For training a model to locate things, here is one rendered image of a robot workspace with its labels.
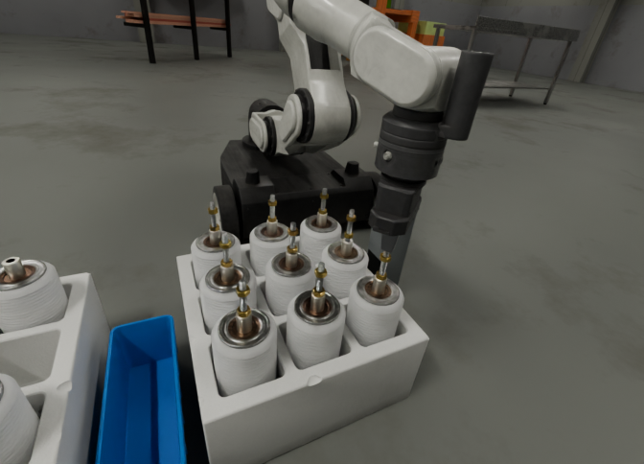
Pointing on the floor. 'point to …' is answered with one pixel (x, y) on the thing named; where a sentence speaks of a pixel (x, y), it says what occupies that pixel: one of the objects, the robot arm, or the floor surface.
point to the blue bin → (142, 396)
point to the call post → (389, 253)
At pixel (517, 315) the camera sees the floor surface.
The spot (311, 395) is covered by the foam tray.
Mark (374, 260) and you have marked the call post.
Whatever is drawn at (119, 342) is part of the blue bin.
